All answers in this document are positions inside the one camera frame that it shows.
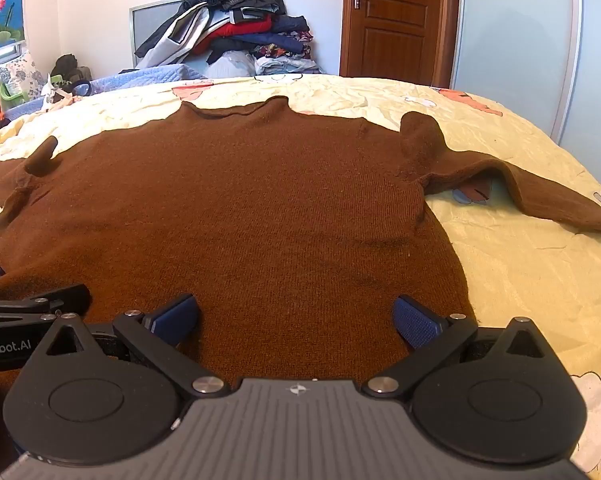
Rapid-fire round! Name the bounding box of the grey framed panel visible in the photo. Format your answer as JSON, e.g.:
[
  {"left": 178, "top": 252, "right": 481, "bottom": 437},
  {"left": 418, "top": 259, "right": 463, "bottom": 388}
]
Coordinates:
[{"left": 129, "top": 0, "right": 188, "bottom": 68}]

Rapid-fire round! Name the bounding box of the white sliding wardrobe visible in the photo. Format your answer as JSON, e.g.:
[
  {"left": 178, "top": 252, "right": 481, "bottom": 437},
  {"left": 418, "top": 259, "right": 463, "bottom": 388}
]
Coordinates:
[{"left": 451, "top": 0, "right": 601, "bottom": 181}]

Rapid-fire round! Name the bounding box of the floral pillow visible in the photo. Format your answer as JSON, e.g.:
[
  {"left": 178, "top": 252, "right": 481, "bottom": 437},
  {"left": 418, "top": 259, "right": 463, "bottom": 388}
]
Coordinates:
[{"left": 0, "top": 51, "right": 48, "bottom": 103}]

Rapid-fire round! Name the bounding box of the dark bag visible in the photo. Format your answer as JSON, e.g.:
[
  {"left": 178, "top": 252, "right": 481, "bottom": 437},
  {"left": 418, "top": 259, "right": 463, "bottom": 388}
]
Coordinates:
[{"left": 50, "top": 54, "right": 94, "bottom": 86}]

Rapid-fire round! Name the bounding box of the green plastic chair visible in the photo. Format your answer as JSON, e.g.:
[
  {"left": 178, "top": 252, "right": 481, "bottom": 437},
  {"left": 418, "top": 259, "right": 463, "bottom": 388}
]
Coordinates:
[{"left": 0, "top": 80, "right": 25, "bottom": 107}]

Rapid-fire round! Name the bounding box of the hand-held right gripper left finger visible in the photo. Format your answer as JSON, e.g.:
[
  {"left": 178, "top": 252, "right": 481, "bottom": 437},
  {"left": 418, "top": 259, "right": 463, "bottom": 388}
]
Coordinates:
[{"left": 40, "top": 293, "right": 231, "bottom": 401}]

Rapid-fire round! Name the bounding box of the yellow printed bed quilt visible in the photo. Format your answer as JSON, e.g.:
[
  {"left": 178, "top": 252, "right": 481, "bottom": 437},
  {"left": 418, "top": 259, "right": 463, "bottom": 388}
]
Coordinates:
[{"left": 0, "top": 74, "right": 601, "bottom": 476}]

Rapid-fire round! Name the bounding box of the brown wooden door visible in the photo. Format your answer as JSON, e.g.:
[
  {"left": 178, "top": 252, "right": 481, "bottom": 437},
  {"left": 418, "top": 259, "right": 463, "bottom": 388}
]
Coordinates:
[{"left": 339, "top": 0, "right": 461, "bottom": 88}]

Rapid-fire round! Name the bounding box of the blue quilted blanket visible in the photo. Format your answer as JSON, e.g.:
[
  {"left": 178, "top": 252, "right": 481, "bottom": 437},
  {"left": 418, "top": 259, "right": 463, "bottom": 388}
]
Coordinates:
[{"left": 5, "top": 63, "right": 208, "bottom": 111}]

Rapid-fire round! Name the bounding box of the brown knit sweater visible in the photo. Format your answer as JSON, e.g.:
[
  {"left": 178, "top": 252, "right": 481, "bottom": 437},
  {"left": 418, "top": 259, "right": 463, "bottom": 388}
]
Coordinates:
[{"left": 0, "top": 96, "right": 601, "bottom": 466}]

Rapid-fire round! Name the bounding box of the window frame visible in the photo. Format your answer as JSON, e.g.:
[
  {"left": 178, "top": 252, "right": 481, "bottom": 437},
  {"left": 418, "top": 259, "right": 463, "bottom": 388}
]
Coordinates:
[{"left": 0, "top": 42, "right": 28, "bottom": 73}]

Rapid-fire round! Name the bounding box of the pile of clothes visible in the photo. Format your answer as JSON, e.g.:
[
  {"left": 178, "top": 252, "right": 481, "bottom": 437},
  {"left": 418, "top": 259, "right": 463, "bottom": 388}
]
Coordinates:
[{"left": 135, "top": 0, "right": 324, "bottom": 78}]

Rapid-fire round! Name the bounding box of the white crumpled paper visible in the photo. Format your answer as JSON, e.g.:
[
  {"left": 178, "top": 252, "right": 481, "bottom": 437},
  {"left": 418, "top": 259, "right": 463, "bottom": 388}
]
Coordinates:
[{"left": 40, "top": 75, "right": 74, "bottom": 107}]

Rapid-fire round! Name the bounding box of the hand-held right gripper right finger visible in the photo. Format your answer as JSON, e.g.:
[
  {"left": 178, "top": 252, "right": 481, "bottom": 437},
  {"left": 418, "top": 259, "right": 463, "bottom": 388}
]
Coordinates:
[{"left": 363, "top": 295, "right": 556, "bottom": 400}]

